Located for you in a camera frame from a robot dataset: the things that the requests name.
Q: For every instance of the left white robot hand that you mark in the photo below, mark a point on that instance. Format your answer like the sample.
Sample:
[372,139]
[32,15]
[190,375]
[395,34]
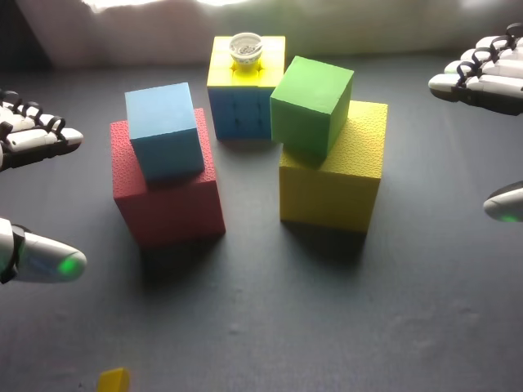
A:
[28,136]

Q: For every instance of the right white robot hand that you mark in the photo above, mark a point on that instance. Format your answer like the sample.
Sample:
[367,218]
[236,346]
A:
[490,81]

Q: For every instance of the blue foam cube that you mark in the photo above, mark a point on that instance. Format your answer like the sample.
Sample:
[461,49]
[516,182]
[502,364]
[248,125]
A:
[163,130]

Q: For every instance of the green foam cube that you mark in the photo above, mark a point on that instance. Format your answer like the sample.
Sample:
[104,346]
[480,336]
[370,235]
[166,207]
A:
[306,118]

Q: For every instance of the large red textured cube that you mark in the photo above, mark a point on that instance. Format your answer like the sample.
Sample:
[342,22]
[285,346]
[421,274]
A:
[175,212]

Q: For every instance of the large yellow textured cube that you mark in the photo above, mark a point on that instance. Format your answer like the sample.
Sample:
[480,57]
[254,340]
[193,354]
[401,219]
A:
[327,196]

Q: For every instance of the Rubik's puzzle cube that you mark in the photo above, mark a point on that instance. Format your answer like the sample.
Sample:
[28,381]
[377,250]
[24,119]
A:
[237,114]

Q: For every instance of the small white patterned cup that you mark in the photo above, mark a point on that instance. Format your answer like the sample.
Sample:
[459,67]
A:
[245,55]

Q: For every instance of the small yellow block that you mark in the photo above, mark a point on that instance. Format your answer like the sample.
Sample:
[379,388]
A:
[114,381]

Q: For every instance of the grey table cloth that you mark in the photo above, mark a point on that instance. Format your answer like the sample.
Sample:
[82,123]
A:
[253,294]

